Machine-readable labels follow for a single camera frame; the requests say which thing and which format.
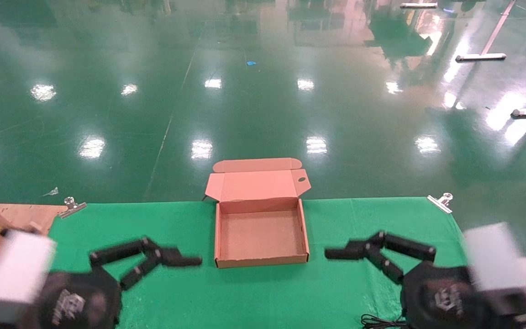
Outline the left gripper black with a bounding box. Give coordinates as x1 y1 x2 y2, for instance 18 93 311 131
19 237 203 329

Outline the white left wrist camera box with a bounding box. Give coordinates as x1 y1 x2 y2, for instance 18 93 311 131
0 230 57 324

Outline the green table cloth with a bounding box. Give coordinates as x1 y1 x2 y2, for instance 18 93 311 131
39 197 512 329

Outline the white floor stand with pole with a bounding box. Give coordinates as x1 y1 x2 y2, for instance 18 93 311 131
455 0 517 63

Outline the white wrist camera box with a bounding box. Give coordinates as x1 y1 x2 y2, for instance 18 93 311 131
463 223 526 293
0 230 57 324

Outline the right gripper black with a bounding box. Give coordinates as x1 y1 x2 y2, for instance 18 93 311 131
324 231 496 329

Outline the silver metal spring clip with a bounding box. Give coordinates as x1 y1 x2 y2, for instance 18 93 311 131
59 196 87 219
427 192 454 214

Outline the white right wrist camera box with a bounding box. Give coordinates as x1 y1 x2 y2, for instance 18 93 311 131
463 223 526 293

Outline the open brown cardboard box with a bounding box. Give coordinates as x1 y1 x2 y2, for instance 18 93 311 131
205 158 312 269

